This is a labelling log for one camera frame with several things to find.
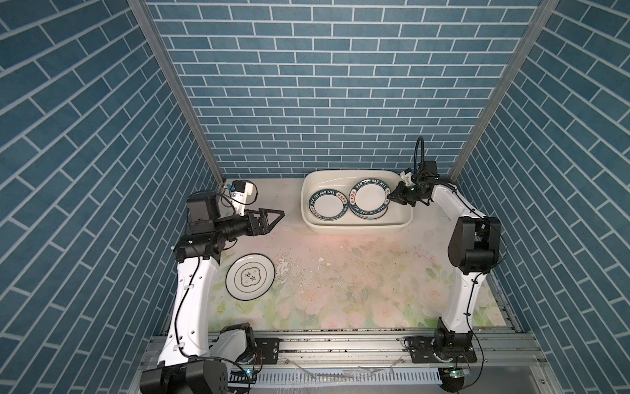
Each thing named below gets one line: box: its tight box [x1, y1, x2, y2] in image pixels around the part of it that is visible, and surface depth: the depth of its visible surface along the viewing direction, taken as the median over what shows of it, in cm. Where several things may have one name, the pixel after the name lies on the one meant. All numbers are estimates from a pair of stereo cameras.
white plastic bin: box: [300, 169, 414, 234], surface depth 107 cm
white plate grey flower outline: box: [225, 252, 277, 302], surface depth 91 cm
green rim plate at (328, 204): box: [308, 188, 350, 221], surface depth 111 cm
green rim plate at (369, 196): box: [348, 178, 392, 216], surface depth 106 cm
